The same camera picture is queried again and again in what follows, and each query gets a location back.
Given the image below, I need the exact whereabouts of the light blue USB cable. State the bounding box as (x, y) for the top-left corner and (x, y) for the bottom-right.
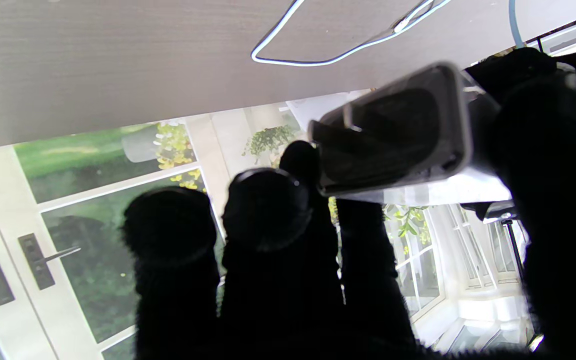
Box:
(250, 0), (525, 67)

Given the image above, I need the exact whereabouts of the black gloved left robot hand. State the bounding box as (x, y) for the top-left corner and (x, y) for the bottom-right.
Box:
(464, 46), (571, 98)

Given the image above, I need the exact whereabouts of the black tripod stand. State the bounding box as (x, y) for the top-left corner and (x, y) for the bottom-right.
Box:
(500, 219), (526, 281)

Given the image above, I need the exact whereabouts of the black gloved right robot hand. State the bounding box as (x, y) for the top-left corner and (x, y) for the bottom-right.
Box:
(120, 70), (576, 360)

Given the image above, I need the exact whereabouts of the printed garden window backdrop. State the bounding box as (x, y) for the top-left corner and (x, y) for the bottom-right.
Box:
(0, 90), (539, 360)

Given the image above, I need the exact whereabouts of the grey USB wall charger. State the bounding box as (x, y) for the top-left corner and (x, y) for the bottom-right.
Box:
(309, 62), (514, 207)

